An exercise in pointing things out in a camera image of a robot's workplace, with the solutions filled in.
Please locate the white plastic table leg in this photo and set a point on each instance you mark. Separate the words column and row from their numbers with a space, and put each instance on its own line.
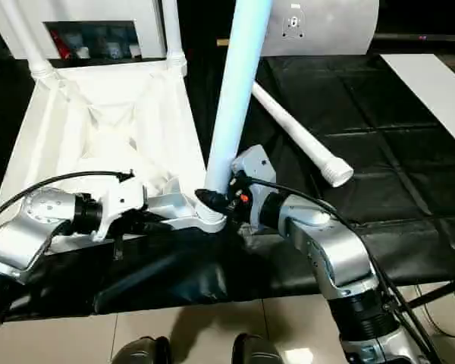
column 173, row 34
column 26, row 38
column 296, row 133
column 239, row 83

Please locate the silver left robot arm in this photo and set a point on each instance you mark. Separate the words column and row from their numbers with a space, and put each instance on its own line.
column 30, row 227

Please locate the white plastic table top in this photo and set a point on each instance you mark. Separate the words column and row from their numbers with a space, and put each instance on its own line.
column 106, row 129

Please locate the black left robot foot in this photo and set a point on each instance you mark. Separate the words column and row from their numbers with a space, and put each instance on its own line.
column 140, row 353

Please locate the black robot foot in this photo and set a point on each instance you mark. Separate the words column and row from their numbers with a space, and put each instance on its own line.
column 140, row 353
column 256, row 351

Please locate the black right robot foot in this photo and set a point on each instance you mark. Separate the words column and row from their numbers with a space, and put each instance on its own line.
column 256, row 351

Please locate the black box with yellow label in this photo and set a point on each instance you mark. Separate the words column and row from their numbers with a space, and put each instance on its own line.
column 205, row 30

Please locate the white cabinet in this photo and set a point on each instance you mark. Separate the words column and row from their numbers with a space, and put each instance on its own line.
column 91, row 19

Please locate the black metal table leg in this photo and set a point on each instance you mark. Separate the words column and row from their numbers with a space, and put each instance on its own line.
column 440, row 294

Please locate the white flat board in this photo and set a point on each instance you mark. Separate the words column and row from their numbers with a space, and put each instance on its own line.
column 432, row 87

